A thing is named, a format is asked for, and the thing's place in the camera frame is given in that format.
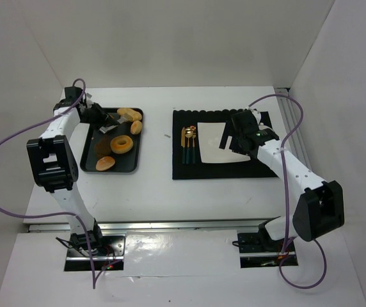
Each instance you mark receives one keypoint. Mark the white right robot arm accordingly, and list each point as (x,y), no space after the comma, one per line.
(314,206)

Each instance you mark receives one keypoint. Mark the gold fork teal handle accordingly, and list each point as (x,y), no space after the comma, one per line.
(193,130)

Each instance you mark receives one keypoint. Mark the gold knife teal handle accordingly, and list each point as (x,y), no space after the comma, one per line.
(183,144)

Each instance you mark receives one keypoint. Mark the glazed ring donut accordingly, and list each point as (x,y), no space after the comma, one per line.
(121,144)

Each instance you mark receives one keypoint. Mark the round bread bun bottom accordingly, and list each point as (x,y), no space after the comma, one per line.
(105,163)

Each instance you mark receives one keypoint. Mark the dark chocolate donut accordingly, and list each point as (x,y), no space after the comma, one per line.
(102,147)

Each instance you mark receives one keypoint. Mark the silver metal tongs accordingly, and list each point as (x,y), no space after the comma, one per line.
(111,123)

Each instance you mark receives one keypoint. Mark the black serving tray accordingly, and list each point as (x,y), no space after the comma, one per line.
(125,163)

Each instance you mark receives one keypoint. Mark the aluminium rail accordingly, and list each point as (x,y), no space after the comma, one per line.
(157,226)
(290,115)

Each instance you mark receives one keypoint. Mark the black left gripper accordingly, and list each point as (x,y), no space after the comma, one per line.
(105,118)

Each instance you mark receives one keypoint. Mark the black placemat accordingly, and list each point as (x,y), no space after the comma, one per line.
(200,170)

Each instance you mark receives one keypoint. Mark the aluminium rail right side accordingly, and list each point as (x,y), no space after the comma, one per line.
(290,115)

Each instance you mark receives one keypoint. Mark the white square plate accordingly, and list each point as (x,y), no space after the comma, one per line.
(209,137)

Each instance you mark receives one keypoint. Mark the long bread roll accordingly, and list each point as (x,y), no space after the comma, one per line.
(130,114)

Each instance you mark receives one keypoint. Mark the aluminium rail front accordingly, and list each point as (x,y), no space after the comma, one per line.
(157,226)

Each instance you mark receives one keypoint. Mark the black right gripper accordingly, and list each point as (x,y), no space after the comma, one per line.
(233,138)

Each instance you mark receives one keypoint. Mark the gold spoon teal handle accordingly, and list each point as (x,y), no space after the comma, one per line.
(188,135)

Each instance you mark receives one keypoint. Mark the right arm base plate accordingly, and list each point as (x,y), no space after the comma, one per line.
(258,251)

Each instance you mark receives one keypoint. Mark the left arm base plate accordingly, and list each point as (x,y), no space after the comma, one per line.
(110,255)

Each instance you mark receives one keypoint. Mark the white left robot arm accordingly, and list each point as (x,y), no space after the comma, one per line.
(54,166)

